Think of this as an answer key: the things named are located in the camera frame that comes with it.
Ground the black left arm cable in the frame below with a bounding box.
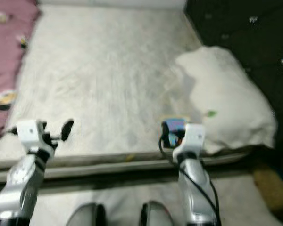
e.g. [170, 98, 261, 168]
[0, 127, 18, 151]

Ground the grey left robot leg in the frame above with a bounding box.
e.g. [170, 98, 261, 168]
[66, 202, 105, 226]

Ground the grey robot leg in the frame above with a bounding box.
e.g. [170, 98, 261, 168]
[66, 202, 105, 226]
[139, 201, 183, 226]

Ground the white pillow green print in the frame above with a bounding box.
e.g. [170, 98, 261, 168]
[174, 45, 279, 154]

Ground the purple cartoon print blanket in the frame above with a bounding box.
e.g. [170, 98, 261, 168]
[0, 0, 42, 143]

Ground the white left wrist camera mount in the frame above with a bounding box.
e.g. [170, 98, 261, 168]
[17, 119, 43, 152]

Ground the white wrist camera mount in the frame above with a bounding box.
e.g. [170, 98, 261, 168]
[173, 123, 206, 159]
[17, 119, 43, 152]

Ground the dark bed base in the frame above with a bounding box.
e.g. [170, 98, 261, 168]
[0, 158, 269, 189]

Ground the white quilted mattress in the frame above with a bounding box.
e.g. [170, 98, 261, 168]
[0, 5, 275, 183]

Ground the blue cover picture book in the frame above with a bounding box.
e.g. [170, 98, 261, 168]
[161, 116, 190, 147]

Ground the brown object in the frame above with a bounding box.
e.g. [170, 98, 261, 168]
[252, 162, 283, 213]

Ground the grey right robot leg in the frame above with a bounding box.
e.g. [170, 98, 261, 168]
[139, 201, 183, 226]

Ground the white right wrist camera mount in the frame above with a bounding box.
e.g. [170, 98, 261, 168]
[173, 123, 206, 159]

